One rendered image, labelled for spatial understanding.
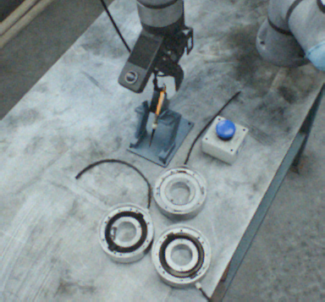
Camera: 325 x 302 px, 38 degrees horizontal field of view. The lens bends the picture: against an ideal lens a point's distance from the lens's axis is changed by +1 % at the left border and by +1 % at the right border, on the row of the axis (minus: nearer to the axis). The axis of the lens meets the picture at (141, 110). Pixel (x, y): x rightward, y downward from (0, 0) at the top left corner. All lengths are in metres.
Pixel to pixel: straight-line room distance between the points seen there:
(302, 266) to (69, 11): 1.69
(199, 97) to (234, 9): 0.31
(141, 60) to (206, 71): 0.36
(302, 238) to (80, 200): 1.03
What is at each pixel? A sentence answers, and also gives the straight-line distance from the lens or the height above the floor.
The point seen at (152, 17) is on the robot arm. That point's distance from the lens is 0.75.
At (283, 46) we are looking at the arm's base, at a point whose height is 0.86.
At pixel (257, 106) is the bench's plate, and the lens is 1.07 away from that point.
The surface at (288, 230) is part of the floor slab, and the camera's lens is 1.81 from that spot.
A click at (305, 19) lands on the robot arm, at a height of 1.00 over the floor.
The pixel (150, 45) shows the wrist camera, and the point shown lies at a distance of 0.80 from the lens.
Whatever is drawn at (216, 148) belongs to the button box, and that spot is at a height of 0.84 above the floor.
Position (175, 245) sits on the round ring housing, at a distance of 0.88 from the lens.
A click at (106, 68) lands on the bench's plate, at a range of 1.16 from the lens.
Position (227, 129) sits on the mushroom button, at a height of 0.87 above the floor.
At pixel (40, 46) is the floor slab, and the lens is 2.44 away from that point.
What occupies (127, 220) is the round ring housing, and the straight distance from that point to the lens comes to 0.90.
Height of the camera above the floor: 1.65
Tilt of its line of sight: 53 degrees down
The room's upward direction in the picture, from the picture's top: 10 degrees counter-clockwise
